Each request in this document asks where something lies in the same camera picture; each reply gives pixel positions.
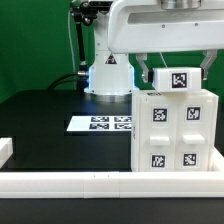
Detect white cabinet door panel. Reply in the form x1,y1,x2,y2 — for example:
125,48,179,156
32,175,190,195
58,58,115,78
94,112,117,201
174,96,217,171

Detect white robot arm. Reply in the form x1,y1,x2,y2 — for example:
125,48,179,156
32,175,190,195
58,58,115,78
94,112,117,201
85,0,224,101

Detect black base cables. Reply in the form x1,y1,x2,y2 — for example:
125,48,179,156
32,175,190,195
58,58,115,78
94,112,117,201
46,73,88,92

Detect white cabinet top block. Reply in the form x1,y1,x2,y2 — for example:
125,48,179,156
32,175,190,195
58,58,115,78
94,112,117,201
152,67,201,92

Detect white thin cable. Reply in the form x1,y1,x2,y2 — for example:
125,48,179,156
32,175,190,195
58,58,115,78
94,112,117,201
159,52,168,69

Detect white L-shaped obstacle wall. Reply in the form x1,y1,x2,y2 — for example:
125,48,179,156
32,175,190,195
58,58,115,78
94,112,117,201
0,138,224,198

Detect white cabinet body box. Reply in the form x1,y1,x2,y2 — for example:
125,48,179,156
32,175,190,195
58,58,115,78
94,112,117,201
131,89,218,172

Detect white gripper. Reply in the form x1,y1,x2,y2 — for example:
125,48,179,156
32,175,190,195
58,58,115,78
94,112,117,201
107,0,224,83

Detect white marker base plate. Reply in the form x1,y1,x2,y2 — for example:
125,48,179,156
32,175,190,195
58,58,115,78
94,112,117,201
67,116,132,132

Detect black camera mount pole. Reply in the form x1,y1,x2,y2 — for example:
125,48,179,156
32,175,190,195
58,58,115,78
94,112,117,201
69,0,114,79

